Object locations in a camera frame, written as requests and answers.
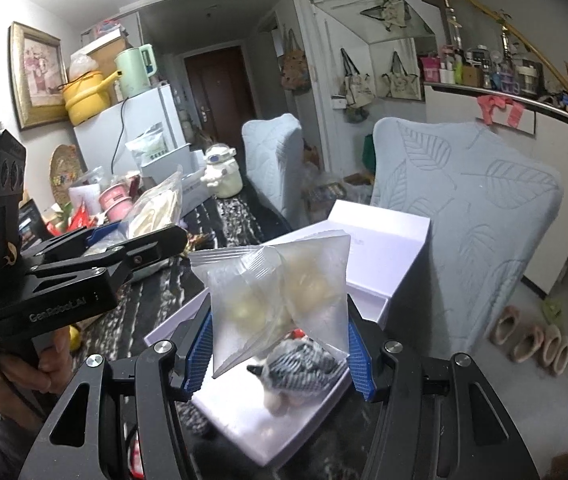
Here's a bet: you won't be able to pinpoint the plush cow toy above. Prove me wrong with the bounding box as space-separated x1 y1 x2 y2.
246 336 346 415

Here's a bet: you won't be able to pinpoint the clear bag yellow balls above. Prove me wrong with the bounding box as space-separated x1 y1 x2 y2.
189 231 351 378

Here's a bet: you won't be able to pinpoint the red snack packet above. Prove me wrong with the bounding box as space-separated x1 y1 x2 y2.
289 328 305 339

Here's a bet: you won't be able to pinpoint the person left hand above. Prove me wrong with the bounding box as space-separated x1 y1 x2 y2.
0 324 72 396

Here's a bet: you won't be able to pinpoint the pink cup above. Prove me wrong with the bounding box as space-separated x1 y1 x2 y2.
98 183 133 222

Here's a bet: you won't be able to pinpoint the white refrigerator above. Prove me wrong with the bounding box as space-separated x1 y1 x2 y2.
74 82 186 174

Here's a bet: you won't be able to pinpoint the lavender open gift box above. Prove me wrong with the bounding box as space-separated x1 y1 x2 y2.
146 200 429 466

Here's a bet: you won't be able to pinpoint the white astronaut jar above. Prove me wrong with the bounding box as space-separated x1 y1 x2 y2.
200 143 244 200

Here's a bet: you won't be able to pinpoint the yellow pot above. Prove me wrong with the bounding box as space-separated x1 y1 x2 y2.
62 70 123 127

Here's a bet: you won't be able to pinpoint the framed picture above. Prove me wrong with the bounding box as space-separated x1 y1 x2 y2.
8 22 68 130

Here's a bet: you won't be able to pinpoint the green electric kettle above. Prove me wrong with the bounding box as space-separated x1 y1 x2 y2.
114 44 158 99

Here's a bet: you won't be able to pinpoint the left blue leaf chair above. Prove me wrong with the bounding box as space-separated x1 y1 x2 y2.
241 113 303 226

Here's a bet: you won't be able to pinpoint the blue leaf chair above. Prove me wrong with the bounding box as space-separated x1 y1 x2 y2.
371 117 563 359
241 113 303 226

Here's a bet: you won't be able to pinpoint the right blue leaf chair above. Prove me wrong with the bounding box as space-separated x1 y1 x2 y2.
371 117 563 359

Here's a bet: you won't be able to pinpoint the beige slippers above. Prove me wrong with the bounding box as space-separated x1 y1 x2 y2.
489 306 568 377

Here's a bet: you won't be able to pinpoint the brown hanging tote bag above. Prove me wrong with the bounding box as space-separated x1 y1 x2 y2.
281 28 312 93

